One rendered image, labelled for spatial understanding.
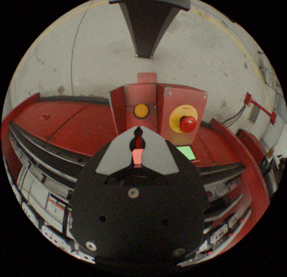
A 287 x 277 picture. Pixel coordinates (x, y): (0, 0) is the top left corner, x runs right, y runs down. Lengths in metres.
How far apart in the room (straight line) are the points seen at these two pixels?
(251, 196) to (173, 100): 1.20
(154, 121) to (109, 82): 0.84
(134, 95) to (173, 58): 0.83
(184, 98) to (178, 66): 0.85
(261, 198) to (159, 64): 1.70
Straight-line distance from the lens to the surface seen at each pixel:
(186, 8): 0.28
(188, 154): 0.24
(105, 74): 1.02
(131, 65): 0.95
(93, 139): 0.42
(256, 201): 1.24
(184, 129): 0.18
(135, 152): 0.22
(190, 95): 0.19
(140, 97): 0.24
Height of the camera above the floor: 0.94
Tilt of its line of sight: 53 degrees down
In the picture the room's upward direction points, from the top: 178 degrees clockwise
